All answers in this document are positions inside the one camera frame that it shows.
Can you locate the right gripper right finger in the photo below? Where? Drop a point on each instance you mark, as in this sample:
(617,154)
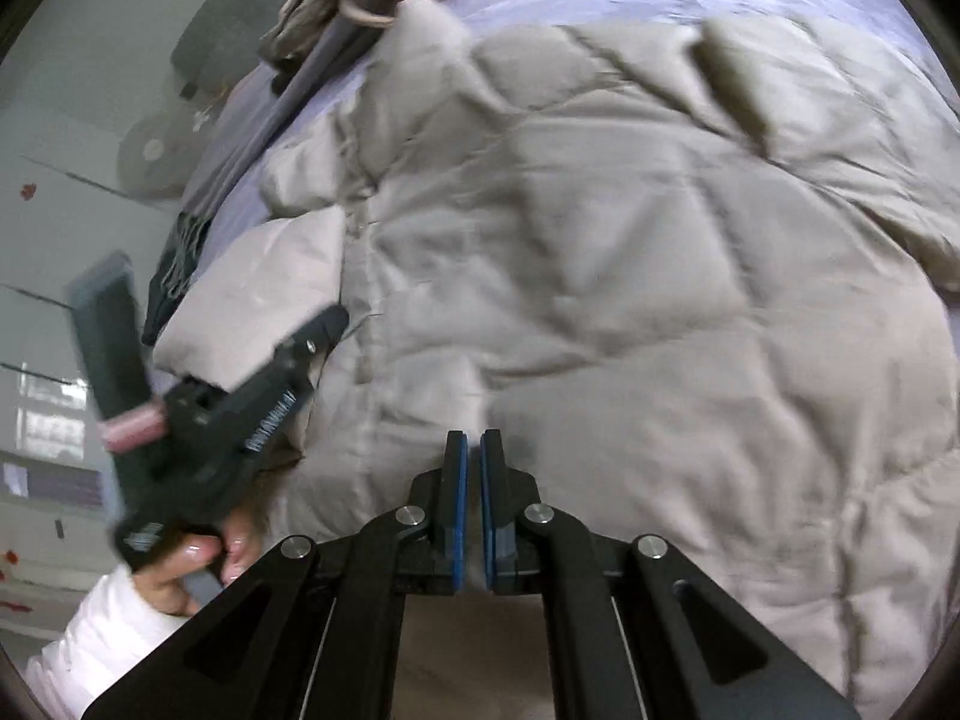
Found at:
(528,545)

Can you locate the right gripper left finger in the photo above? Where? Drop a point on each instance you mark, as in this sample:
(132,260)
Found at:
(422,545)

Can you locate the beige puffer down jacket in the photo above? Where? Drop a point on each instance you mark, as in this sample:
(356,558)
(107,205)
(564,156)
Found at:
(840,536)

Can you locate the white sleeve left forearm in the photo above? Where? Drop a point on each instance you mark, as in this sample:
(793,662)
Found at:
(120,622)

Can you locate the person's left hand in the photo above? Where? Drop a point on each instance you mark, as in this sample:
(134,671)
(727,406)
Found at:
(196,565)

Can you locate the dark green cloth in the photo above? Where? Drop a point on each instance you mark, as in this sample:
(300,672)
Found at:
(172,276)

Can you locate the phone mounted on left gripper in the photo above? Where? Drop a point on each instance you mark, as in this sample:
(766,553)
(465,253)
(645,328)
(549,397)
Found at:
(104,314)

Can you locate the round white floor fan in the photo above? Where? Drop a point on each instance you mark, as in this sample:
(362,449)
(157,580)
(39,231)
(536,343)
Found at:
(158,155)

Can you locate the grey scarf with fringe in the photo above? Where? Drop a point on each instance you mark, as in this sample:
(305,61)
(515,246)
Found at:
(262,106)

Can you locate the dark grey upholstered headboard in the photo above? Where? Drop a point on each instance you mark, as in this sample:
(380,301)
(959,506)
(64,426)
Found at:
(221,43)

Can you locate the brown fuzzy garment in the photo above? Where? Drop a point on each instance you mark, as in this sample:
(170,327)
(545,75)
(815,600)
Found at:
(299,26)

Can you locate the lavender embossed bed blanket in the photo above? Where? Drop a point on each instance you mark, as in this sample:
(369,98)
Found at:
(508,193)

